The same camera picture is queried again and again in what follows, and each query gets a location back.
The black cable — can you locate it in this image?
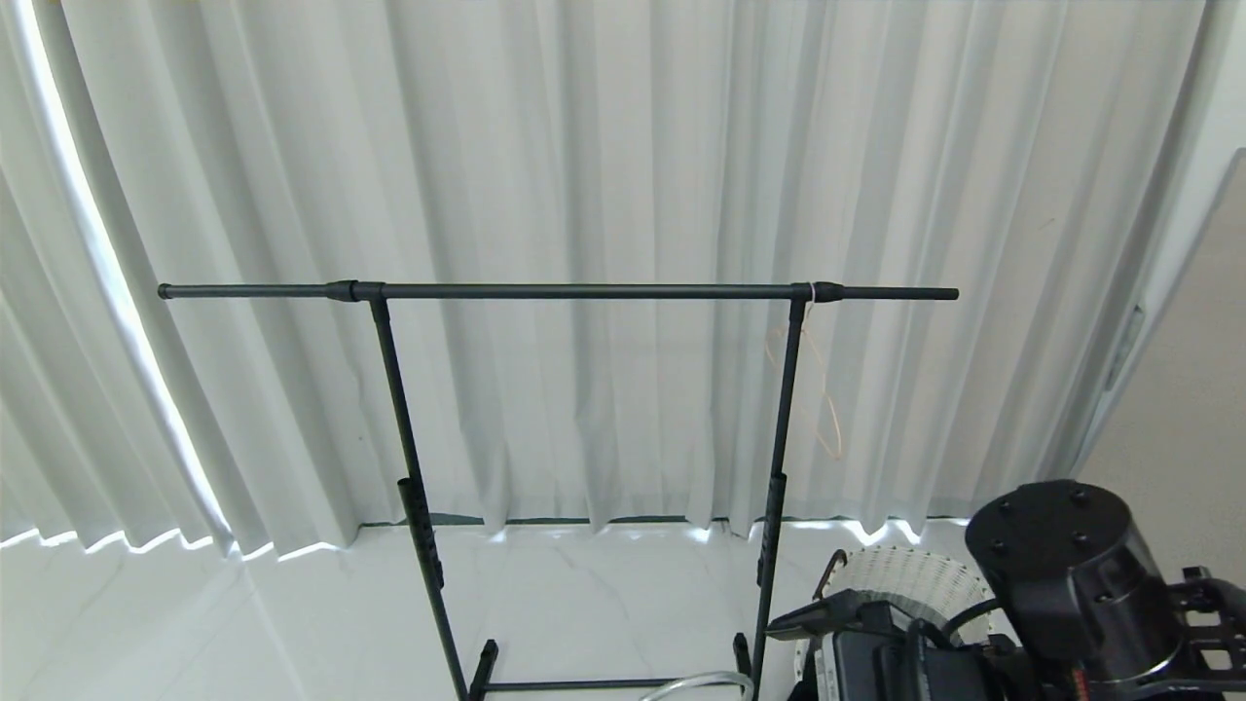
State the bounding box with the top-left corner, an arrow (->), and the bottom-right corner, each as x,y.
937,597 -> 1006,646

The black clothes rack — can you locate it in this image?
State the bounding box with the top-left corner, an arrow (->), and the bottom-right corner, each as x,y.
158,280 -> 960,701

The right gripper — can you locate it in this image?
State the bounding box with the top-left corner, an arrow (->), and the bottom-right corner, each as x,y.
790,602 -> 1015,701

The white curtain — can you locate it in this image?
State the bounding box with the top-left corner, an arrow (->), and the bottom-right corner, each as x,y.
0,0 -> 1213,564

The white laundry basket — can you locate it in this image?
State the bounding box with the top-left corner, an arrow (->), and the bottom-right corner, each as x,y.
793,545 -> 996,701

